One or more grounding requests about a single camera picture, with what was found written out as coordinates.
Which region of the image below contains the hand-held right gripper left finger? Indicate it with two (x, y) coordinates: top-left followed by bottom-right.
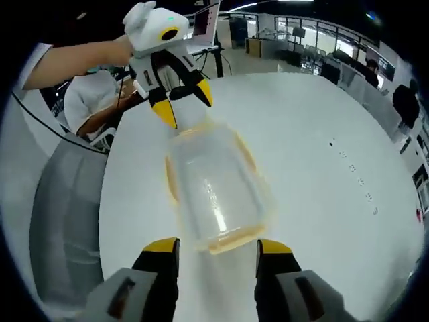
(85, 236), (181, 322)

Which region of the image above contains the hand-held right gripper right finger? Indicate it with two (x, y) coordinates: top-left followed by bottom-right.
(253, 238), (356, 322)

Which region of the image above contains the clear plastic lidded container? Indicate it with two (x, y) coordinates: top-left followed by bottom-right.
(163, 121), (278, 255)

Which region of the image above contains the white desk with black legs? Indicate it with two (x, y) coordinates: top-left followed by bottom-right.
(186, 42), (226, 81)

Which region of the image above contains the open laptop with lit screen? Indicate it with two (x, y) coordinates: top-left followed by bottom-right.
(191, 0), (223, 47)

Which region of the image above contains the wooden cabinet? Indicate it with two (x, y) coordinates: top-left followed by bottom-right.
(245, 36), (265, 57)

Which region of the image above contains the white chair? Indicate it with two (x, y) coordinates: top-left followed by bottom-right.
(87, 126), (117, 152)

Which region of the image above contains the grey mesh office chair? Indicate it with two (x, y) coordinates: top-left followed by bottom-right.
(29, 133), (113, 305)

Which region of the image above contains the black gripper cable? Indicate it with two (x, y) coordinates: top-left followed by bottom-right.
(115, 65), (137, 110)

